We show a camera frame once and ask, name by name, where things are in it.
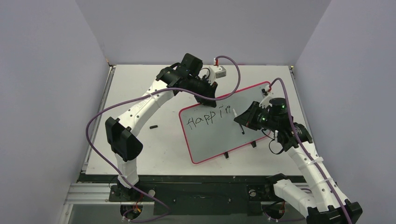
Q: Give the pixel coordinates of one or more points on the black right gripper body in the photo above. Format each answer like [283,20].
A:
[250,115]

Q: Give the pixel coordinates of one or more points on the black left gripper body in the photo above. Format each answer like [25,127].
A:
[203,87]

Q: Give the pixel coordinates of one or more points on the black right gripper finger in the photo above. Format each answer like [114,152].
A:
[246,122]
[251,110]

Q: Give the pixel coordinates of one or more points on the pink-framed whiteboard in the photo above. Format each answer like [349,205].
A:
[211,131]

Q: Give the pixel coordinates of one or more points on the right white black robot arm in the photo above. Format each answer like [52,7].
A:
[326,203]

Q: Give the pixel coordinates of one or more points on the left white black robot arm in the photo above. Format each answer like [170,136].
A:
[122,131]

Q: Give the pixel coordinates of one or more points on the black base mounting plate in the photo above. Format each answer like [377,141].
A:
[257,185]

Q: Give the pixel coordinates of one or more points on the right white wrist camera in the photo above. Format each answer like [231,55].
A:
[267,96]

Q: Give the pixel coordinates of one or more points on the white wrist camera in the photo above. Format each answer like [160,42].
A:
[215,72]
[267,96]

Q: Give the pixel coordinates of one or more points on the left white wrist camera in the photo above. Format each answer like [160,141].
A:
[215,72]

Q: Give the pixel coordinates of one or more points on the aluminium table frame rail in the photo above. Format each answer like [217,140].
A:
[168,193]

